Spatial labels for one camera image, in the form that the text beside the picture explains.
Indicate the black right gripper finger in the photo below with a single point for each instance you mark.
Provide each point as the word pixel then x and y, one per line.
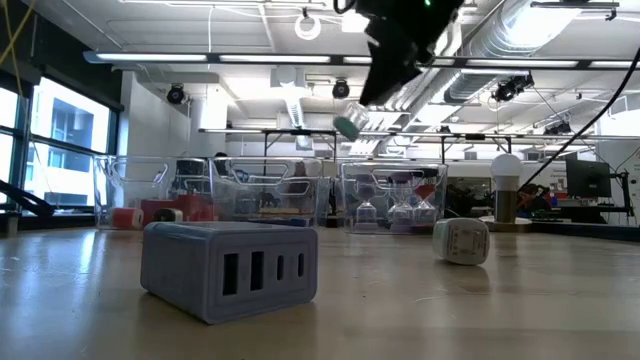
pixel 390 75

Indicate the teal capped hourglass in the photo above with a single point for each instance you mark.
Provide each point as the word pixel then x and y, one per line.
pixel 350 124

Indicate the small red charger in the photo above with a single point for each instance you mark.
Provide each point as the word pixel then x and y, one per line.
pixel 197 207

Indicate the pink charger with white end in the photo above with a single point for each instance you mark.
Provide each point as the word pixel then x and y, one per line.
pixel 126 218

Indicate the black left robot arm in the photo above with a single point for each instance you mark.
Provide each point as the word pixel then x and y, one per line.
pixel 25 199

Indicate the black ceiling spotlight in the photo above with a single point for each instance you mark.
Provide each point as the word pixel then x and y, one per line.
pixel 512 86
pixel 176 94
pixel 341 89

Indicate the black overhead light bar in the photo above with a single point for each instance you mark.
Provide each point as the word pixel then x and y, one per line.
pixel 280 58

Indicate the person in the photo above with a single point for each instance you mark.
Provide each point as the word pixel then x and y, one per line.
pixel 300 172
pixel 220 159

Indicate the clear plastic bin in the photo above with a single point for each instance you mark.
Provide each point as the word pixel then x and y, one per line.
pixel 107 190
pixel 350 220
pixel 235 190

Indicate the white bulb lamp wooden base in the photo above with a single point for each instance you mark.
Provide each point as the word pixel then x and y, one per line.
pixel 506 172

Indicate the green and white charger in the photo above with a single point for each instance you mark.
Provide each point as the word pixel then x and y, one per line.
pixel 462 241

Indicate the black computer monitor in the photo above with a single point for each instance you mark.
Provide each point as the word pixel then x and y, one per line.
pixel 588 178

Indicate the grey lavender multiport charger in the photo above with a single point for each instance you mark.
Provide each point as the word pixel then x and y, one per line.
pixel 230 270

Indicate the silver ventilation duct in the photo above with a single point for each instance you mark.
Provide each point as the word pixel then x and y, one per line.
pixel 505 40

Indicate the black metal workstation frame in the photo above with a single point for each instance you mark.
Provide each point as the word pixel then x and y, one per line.
pixel 300 132

